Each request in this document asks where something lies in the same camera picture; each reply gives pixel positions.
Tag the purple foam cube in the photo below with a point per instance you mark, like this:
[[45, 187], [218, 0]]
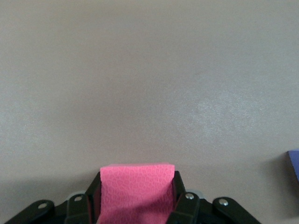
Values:
[[294, 163]]

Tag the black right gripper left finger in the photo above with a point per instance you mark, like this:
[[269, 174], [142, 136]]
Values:
[[70, 210]]

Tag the brown table cover sheet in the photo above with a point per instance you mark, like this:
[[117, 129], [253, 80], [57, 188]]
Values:
[[149, 81]]

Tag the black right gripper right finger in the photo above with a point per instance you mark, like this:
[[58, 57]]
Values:
[[201, 210]]

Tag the red foam cube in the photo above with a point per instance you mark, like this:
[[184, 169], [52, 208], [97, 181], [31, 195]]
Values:
[[135, 191]]

